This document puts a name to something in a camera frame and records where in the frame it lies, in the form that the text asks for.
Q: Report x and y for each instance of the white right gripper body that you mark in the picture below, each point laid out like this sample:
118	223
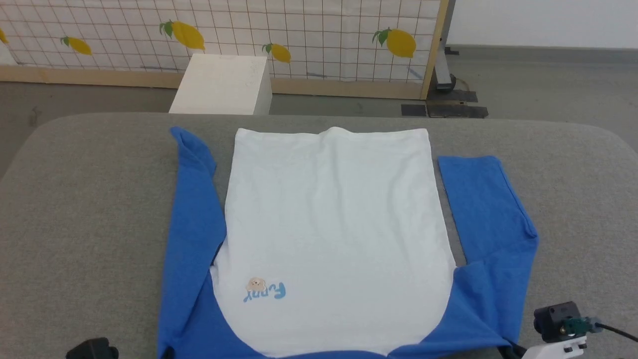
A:
553	351

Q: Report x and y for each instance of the large black floor plate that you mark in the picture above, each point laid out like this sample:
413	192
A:
456	107

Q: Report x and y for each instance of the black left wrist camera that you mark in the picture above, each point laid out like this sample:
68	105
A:
92	350

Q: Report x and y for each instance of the white board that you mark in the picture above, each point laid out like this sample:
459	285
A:
5	55

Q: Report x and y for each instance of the grey metal stand post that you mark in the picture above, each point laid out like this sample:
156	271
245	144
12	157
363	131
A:
443	60

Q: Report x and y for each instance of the small black floor plate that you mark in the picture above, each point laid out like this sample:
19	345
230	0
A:
413	110

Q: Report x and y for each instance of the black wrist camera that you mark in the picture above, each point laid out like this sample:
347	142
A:
556	319
92	350

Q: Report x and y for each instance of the lemon print grid partition panel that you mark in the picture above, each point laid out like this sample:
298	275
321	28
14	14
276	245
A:
309	35

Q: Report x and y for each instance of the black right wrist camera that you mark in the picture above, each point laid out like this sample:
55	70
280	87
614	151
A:
556	319

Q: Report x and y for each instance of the blue and white long-sleeve shirt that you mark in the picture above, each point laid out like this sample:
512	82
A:
329	224

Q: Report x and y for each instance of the white box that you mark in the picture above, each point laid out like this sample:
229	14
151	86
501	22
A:
222	85

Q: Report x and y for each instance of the grey fabric sofa cushion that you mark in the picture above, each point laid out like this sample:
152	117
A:
75	199

